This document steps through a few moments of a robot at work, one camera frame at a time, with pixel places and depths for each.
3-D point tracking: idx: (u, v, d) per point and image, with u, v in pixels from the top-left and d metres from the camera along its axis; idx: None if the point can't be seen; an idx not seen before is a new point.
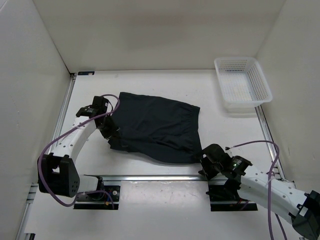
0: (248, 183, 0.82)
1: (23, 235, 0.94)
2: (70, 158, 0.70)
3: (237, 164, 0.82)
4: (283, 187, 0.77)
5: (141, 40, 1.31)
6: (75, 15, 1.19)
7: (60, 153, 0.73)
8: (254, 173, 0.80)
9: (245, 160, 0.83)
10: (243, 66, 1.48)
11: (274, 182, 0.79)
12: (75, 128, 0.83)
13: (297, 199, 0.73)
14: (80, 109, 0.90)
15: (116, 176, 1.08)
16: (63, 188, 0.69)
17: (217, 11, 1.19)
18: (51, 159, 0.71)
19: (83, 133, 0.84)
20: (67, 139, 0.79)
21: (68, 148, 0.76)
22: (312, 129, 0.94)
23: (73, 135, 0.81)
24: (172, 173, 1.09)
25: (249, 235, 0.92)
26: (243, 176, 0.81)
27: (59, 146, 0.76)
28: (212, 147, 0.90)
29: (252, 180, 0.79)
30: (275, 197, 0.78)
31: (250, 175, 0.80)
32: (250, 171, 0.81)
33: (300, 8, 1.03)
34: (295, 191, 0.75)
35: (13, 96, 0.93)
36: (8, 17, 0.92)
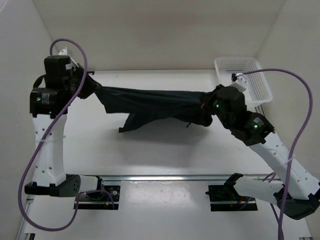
0: (262, 153, 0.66)
1: (23, 235, 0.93)
2: (57, 191, 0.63)
3: (257, 126, 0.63)
4: (301, 171, 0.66)
5: (141, 39, 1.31)
6: (75, 14, 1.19)
7: (43, 182, 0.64)
8: (276, 145, 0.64)
9: (268, 124, 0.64)
10: (243, 66, 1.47)
11: (294, 162, 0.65)
12: (41, 142, 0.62)
13: (309, 187, 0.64)
14: (33, 102, 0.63)
15: (115, 176, 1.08)
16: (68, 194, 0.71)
17: (217, 11, 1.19)
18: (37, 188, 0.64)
19: (54, 139, 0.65)
20: (40, 159, 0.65)
21: (48, 175, 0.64)
22: (312, 128, 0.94)
23: (45, 152, 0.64)
24: (172, 173, 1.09)
25: (249, 234, 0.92)
26: (260, 144, 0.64)
27: (38, 172, 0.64)
28: (236, 92, 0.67)
29: (270, 152, 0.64)
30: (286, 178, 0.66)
31: (271, 147, 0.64)
32: (272, 141, 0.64)
33: (299, 8, 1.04)
34: (311, 179, 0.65)
35: (13, 96, 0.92)
36: (8, 16, 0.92)
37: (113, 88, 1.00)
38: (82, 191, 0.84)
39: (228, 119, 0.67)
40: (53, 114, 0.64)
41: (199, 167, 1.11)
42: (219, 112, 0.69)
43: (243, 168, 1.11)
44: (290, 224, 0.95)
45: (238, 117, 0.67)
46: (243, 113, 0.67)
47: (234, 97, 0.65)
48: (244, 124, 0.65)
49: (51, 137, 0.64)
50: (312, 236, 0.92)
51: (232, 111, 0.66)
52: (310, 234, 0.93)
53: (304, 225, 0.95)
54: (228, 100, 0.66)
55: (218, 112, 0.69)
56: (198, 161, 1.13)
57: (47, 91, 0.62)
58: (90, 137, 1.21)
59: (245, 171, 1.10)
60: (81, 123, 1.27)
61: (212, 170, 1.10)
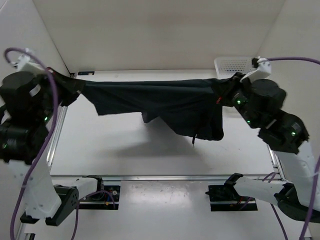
0: (287, 161, 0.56)
1: (23, 235, 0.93)
2: (54, 223, 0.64)
3: (295, 133, 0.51)
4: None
5: (141, 39, 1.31)
6: (76, 14, 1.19)
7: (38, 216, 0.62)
8: (306, 156, 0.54)
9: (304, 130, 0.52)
10: (243, 66, 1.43)
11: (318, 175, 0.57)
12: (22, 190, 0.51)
13: None
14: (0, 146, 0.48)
15: (115, 176, 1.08)
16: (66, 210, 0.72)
17: (217, 11, 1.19)
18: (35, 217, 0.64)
19: (36, 179, 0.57)
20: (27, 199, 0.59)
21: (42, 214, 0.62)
22: (313, 128, 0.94)
23: (28, 194, 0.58)
24: (172, 173, 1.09)
25: (249, 234, 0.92)
26: (294, 154, 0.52)
27: (30, 209, 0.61)
28: (273, 90, 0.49)
29: (299, 164, 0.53)
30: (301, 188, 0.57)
31: (301, 156, 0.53)
32: (303, 150, 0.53)
33: (300, 8, 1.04)
34: None
35: None
36: (8, 16, 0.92)
37: (97, 85, 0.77)
38: (82, 197, 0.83)
39: (259, 119, 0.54)
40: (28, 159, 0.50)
41: (199, 167, 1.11)
42: (246, 106, 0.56)
43: (243, 168, 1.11)
44: (290, 224, 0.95)
45: (272, 119, 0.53)
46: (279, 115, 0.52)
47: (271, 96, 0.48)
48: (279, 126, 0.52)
49: (32, 181, 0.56)
50: (312, 236, 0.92)
51: (265, 112, 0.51)
52: (310, 234, 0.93)
53: (304, 225, 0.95)
54: (261, 100, 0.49)
55: (244, 106, 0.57)
56: (198, 161, 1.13)
57: (12, 132, 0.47)
58: (90, 137, 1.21)
59: (245, 171, 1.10)
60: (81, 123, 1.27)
61: (212, 170, 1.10)
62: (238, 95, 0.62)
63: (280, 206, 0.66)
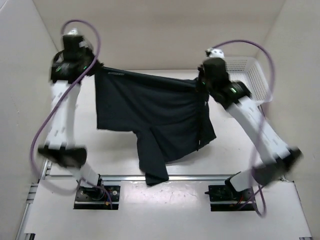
0: (236, 116, 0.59)
1: (23, 235, 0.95)
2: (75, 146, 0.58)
3: (235, 90, 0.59)
4: (270, 132, 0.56)
5: (141, 40, 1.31)
6: (75, 15, 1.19)
7: (56, 143, 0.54)
8: (249, 107, 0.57)
9: (246, 87, 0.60)
10: (243, 66, 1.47)
11: (266, 127, 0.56)
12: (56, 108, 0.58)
13: (278, 148, 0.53)
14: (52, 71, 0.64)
15: (116, 176, 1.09)
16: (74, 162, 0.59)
17: (217, 12, 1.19)
18: (48, 152, 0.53)
19: (67, 107, 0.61)
20: (54, 123, 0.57)
21: (63, 136, 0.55)
22: (312, 129, 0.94)
23: (59, 116, 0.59)
24: (172, 172, 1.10)
25: (249, 234, 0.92)
26: (235, 107, 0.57)
27: (51, 136, 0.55)
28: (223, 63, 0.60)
29: (242, 114, 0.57)
30: (258, 144, 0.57)
31: (244, 107, 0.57)
32: (245, 102, 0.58)
33: (299, 9, 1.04)
34: (282, 144, 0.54)
35: (14, 96, 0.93)
36: (8, 17, 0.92)
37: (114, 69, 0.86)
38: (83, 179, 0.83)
39: (213, 89, 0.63)
40: (70, 81, 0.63)
41: (199, 168, 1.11)
42: (207, 87, 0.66)
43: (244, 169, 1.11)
44: (291, 224, 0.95)
45: (219, 81, 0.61)
46: (222, 79, 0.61)
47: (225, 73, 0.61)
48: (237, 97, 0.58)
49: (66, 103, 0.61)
50: (312, 236, 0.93)
51: (210, 76, 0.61)
52: (310, 234, 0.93)
53: (304, 226, 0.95)
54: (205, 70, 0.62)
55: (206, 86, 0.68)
56: (197, 161, 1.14)
57: (64, 63, 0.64)
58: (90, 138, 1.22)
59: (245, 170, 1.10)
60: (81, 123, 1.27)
61: (212, 170, 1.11)
62: (200, 71, 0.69)
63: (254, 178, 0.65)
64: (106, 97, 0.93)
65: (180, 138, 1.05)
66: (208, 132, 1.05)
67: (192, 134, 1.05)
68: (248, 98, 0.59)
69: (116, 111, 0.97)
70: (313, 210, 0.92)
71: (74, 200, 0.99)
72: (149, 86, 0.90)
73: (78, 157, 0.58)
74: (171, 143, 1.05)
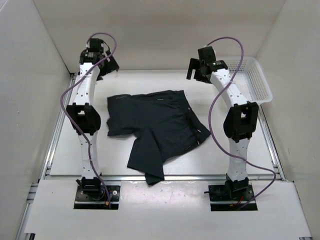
0: (215, 82, 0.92)
1: (23, 235, 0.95)
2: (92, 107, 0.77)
3: (216, 64, 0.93)
4: (236, 90, 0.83)
5: (141, 40, 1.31)
6: (76, 15, 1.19)
7: (81, 103, 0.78)
8: (223, 74, 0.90)
9: (224, 64, 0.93)
10: (243, 66, 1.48)
11: (232, 86, 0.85)
12: (84, 76, 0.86)
13: (238, 100, 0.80)
14: (81, 56, 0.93)
15: (116, 176, 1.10)
16: (89, 120, 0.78)
17: (217, 12, 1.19)
18: (76, 108, 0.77)
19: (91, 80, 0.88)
20: (81, 88, 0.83)
21: (86, 95, 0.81)
22: (312, 128, 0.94)
23: (85, 84, 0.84)
24: (172, 173, 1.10)
25: (249, 234, 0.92)
26: (213, 72, 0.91)
27: (78, 97, 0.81)
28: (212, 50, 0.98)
29: (217, 77, 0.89)
30: (226, 97, 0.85)
31: (218, 74, 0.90)
32: (221, 71, 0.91)
33: (300, 9, 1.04)
34: (242, 97, 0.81)
35: (14, 97, 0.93)
36: (8, 17, 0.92)
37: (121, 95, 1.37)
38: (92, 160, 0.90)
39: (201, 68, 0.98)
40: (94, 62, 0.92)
41: (199, 168, 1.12)
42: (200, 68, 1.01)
43: None
44: (290, 224, 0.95)
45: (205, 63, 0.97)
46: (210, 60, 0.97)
47: (211, 54, 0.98)
48: (216, 69, 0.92)
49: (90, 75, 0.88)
50: (312, 236, 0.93)
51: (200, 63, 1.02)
52: (310, 234, 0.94)
53: (304, 226, 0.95)
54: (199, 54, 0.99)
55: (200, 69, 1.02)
56: (197, 161, 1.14)
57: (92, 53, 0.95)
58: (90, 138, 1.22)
59: None
60: None
61: (212, 170, 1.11)
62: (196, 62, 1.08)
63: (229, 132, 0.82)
64: (116, 110, 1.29)
65: (179, 134, 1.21)
66: (203, 128, 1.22)
67: (188, 129, 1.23)
68: (225, 68, 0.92)
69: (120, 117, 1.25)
70: (312, 210, 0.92)
71: (74, 200, 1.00)
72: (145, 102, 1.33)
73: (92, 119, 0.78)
74: (169, 140, 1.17)
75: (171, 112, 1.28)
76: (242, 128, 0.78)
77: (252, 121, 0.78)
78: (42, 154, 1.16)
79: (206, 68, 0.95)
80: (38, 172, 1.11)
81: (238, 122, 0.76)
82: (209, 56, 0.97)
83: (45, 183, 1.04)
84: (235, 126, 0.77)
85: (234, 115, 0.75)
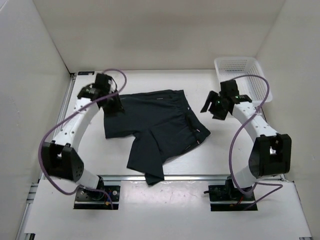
0: (238, 115, 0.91)
1: (23, 235, 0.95)
2: (72, 149, 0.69)
3: (238, 97, 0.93)
4: (261, 121, 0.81)
5: (141, 40, 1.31)
6: (75, 15, 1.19)
7: (61, 142, 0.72)
8: (247, 107, 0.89)
9: (247, 98, 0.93)
10: (243, 66, 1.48)
11: (257, 117, 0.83)
12: (76, 113, 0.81)
13: (266, 132, 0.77)
14: (82, 90, 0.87)
15: (116, 176, 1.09)
16: (63, 165, 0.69)
17: (217, 11, 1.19)
18: (53, 147, 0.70)
19: (84, 118, 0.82)
20: (68, 125, 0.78)
21: (70, 135, 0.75)
22: (312, 128, 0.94)
23: (74, 121, 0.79)
24: (172, 173, 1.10)
25: (249, 234, 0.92)
26: (236, 105, 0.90)
27: (61, 134, 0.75)
28: (234, 84, 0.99)
29: (240, 109, 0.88)
30: (250, 127, 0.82)
31: (242, 106, 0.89)
32: (244, 104, 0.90)
33: (300, 9, 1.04)
34: (269, 128, 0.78)
35: (14, 97, 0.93)
36: (8, 17, 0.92)
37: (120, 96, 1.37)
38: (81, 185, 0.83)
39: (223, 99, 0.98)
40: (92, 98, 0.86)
41: (199, 168, 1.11)
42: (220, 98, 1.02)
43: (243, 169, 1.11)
44: (291, 224, 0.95)
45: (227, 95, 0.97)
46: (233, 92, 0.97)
47: (233, 88, 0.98)
48: (239, 102, 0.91)
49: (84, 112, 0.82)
50: (312, 236, 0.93)
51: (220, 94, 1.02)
52: (310, 234, 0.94)
53: (304, 226, 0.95)
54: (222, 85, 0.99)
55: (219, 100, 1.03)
56: (197, 162, 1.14)
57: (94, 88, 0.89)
58: (90, 138, 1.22)
59: None
60: None
61: (212, 170, 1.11)
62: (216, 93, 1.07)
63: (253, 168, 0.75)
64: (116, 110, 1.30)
65: (179, 134, 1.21)
66: (202, 127, 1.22)
67: (188, 129, 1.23)
68: (248, 102, 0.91)
69: (120, 119, 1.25)
70: (312, 210, 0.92)
71: (74, 200, 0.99)
72: (144, 101, 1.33)
73: (66, 166, 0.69)
74: (168, 140, 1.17)
75: (171, 112, 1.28)
76: (272, 165, 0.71)
77: (283, 157, 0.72)
78: None
79: (228, 102, 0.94)
80: (38, 172, 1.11)
81: (267, 157, 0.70)
82: (232, 90, 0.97)
83: (45, 183, 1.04)
84: (265, 162, 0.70)
85: (262, 145, 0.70)
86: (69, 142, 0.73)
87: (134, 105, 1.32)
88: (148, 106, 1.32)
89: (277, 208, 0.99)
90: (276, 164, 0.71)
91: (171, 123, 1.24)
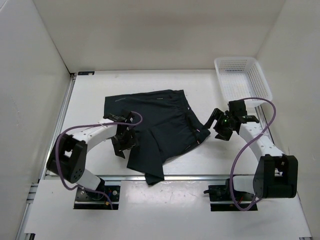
0: (245, 134, 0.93)
1: (23, 235, 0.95)
2: (85, 143, 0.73)
3: (246, 117, 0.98)
4: (267, 141, 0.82)
5: (141, 40, 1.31)
6: (75, 15, 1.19)
7: (78, 138, 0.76)
8: (253, 127, 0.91)
9: (254, 117, 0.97)
10: (243, 66, 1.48)
11: (263, 137, 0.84)
12: (99, 125, 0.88)
13: (272, 151, 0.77)
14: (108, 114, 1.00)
15: (116, 176, 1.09)
16: (70, 158, 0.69)
17: (217, 12, 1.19)
18: (69, 140, 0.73)
19: (104, 131, 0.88)
20: (89, 130, 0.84)
21: (87, 136, 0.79)
22: (312, 129, 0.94)
23: (94, 129, 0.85)
24: (172, 173, 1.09)
25: (249, 234, 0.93)
26: (243, 124, 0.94)
27: (80, 133, 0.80)
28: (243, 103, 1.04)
29: (247, 128, 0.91)
30: (256, 146, 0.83)
31: (248, 126, 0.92)
32: (250, 124, 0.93)
33: (300, 9, 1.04)
34: (275, 148, 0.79)
35: (14, 97, 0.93)
36: (8, 17, 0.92)
37: (119, 96, 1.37)
38: (81, 185, 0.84)
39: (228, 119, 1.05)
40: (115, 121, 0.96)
41: (199, 168, 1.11)
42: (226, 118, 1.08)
43: (243, 169, 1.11)
44: (290, 224, 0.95)
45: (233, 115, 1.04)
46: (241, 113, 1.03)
47: (242, 107, 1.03)
48: (246, 121, 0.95)
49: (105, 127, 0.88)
50: (312, 236, 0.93)
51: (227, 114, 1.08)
52: (310, 234, 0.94)
53: (304, 226, 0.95)
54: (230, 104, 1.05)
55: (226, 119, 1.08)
56: (197, 162, 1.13)
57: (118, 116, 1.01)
58: None
59: (245, 171, 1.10)
60: (81, 123, 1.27)
61: (212, 170, 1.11)
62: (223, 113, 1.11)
63: (257, 188, 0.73)
64: (116, 111, 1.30)
65: (179, 133, 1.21)
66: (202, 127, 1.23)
67: (188, 129, 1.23)
68: (255, 122, 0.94)
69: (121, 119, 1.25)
70: (312, 210, 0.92)
71: (74, 200, 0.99)
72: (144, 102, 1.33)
73: (73, 158, 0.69)
74: (168, 140, 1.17)
75: (171, 113, 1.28)
76: (277, 187, 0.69)
77: (289, 179, 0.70)
78: (42, 154, 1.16)
79: (236, 122, 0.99)
80: (38, 172, 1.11)
81: (272, 178, 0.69)
82: (241, 110, 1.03)
83: (46, 183, 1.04)
84: (269, 183, 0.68)
85: (268, 166, 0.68)
86: (85, 140, 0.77)
87: (134, 105, 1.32)
88: (148, 106, 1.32)
89: (277, 208, 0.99)
90: (281, 187, 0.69)
91: (171, 123, 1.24)
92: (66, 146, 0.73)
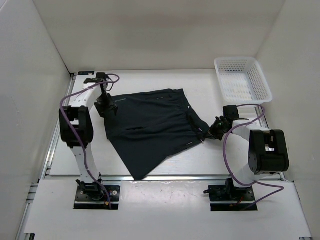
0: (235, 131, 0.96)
1: (23, 235, 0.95)
2: (86, 107, 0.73)
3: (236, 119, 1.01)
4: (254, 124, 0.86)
5: (141, 40, 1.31)
6: (75, 15, 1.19)
7: (77, 105, 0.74)
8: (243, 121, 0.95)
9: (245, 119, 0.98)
10: (243, 66, 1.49)
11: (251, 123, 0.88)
12: (86, 89, 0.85)
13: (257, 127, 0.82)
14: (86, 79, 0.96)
15: (116, 176, 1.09)
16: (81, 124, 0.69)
17: (217, 12, 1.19)
18: (70, 110, 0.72)
19: (93, 94, 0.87)
20: (80, 96, 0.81)
21: (83, 102, 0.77)
22: (313, 129, 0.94)
23: (84, 94, 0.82)
24: (172, 173, 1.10)
25: (249, 234, 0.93)
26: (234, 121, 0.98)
27: (74, 102, 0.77)
28: (236, 109, 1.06)
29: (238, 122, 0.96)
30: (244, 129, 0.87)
31: (238, 121, 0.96)
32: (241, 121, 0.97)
33: (300, 9, 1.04)
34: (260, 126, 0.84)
35: (14, 97, 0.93)
36: (7, 17, 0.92)
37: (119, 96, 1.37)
38: None
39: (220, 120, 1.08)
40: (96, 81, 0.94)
41: (199, 168, 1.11)
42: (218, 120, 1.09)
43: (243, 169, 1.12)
44: (290, 224, 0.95)
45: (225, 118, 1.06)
46: (232, 116, 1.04)
47: (234, 111, 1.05)
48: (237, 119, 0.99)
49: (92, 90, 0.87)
50: (312, 236, 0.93)
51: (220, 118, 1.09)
52: (310, 234, 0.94)
53: (304, 226, 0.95)
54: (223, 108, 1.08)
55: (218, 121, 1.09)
56: (197, 162, 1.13)
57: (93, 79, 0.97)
58: None
59: None
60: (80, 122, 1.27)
61: (212, 170, 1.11)
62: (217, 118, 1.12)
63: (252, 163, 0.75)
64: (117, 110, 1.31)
65: (179, 132, 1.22)
66: (203, 126, 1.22)
67: (188, 128, 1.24)
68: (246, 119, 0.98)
69: (122, 119, 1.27)
70: (313, 210, 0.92)
71: (75, 200, 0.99)
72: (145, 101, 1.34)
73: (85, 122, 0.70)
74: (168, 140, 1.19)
75: (172, 112, 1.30)
76: (270, 158, 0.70)
77: (280, 150, 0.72)
78: (42, 154, 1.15)
79: (229, 123, 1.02)
80: (38, 172, 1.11)
81: (263, 150, 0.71)
82: (233, 114, 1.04)
83: (46, 183, 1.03)
84: (262, 155, 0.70)
85: (255, 137, 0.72)
86: (84, 104, 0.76)
87: (136, 105, 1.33)
88: (148, 105, 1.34)
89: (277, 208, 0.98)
90: (273, 159, 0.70)
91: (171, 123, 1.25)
92: (70, 117, 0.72)
